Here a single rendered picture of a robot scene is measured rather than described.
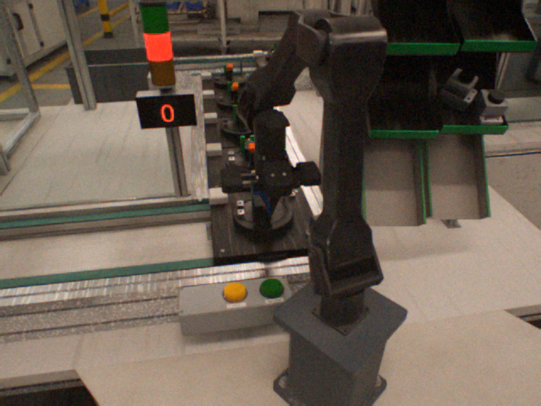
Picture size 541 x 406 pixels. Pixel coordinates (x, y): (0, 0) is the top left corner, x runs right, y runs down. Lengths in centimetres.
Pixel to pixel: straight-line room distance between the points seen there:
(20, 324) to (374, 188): 77
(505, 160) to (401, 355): 114
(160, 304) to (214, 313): 13
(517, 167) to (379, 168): 101
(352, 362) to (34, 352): 61
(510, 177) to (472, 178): 86
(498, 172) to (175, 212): 129
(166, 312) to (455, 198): 68
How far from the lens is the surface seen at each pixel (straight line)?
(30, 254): 108
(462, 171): 103
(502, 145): 177
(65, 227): 110
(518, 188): 195
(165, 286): 82
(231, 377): 80
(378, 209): 92
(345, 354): 58
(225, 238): 89
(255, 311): 77
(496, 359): 92
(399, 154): 97
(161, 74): 89
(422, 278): 101
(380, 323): 63
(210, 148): 122
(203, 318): 77
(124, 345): 88
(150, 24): 87
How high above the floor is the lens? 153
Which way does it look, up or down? 34 degrees down
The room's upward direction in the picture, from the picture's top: straight up
